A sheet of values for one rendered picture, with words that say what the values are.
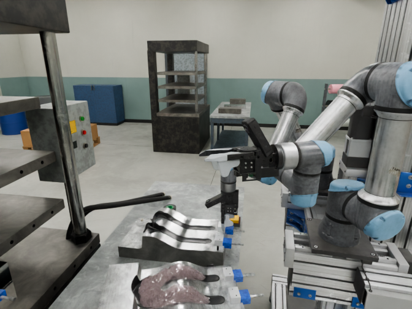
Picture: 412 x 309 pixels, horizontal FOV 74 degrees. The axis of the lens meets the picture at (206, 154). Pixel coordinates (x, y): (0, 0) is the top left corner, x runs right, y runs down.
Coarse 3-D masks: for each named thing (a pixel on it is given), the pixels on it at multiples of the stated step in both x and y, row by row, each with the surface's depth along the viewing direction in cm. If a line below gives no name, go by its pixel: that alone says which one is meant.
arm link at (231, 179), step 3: (231, 171) 124; (231, 174) 124; (222, 177) 126; (225, 177) 125; (228, 177) 125; (231, 177) 125; (234, 177) 126; (222, 180) 127; (225, 180) 125; (228, 180) 125; (231, 180) 125; (234, 180) 126; (225, 183) 126; (228, 183) 126; (231, 183) 126
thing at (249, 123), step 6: (246, 120) 71; (252, 120) 70; (246, 126) 71; (252, 126) 70; (258, 126) 70; (252, 132) 71; (258, 132) 71; (252, 138) 73; (258, 138) 71; (264, 138) 71; (258, 144) 72; (264, 144) 72; (264, 150) 72; (270, 150) 72
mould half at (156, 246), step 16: (160, 208) 149; (144, 224) 147; (160, 224) 134; (176, 224) 139; (192, 224) 143; (208, 224) 142; (128, 240) 134; (144, 240) 126; (160, 240) 124; (176, 240) 129; (128, 256) 130; (144, 256) 129; (160, 256) 127; (176, 256) 126; (192, 256) 124; (208, 256) 123; (224, 256) 131
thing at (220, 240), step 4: (216, 236) 127; (220, 236) 127; (216, 240) 125; (220, 240) 124; (224, 240) 127; (228, 240) 127; (216, 244) 125; (220, 244) 125; (224, 244) 125; (228, 244) 125; (232, 244) 126; (236, 244) 126; (240, 244) 126
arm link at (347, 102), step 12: (360, 72) 85; (348, 84) 87; (360, 84) 84; (348, 96) 86; (360, 96) 85; (336, 108) 87; (348, 108) 86; (360, 108) 88; (324, 120) 87; (336, 120) 87; (312, 132) 88; (324, 132) 87
